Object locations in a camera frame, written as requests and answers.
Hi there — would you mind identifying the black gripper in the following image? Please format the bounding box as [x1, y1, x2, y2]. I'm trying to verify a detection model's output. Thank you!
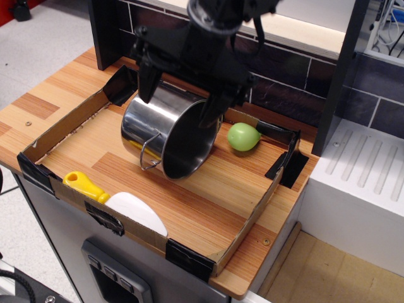
[131, 22, 255, 128]

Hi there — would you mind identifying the stainless steel pot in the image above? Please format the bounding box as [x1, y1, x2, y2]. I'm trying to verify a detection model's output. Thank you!
[121, 83, 223, 181]

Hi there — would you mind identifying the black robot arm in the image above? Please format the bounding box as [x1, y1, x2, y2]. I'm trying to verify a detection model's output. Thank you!
[131, 1, 278, 128]

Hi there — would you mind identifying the cardboard fence with black tape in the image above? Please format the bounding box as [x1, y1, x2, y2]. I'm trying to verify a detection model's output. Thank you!
[18, 67, 312, 281]

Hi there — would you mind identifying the green plastic pear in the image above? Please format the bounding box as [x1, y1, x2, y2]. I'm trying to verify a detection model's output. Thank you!
[227, 122, 261, 152]

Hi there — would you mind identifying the black object on floor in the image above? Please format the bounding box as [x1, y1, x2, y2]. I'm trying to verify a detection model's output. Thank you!
[9, 0, 32, 22]

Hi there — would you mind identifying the white toy sink drainboard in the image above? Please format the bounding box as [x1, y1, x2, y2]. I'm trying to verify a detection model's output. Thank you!
[299, 119, 403, 275]

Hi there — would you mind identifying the grey oven control panel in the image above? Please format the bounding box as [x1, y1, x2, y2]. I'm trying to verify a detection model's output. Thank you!
[81, 240, 153, 302]

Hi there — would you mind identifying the yellow handled white spatula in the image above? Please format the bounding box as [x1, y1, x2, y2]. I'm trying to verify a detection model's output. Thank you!
[62, 171, 168, 237]

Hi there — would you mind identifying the dark shelf post right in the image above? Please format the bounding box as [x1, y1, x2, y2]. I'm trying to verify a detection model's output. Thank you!
[311, 1, 369, 156]

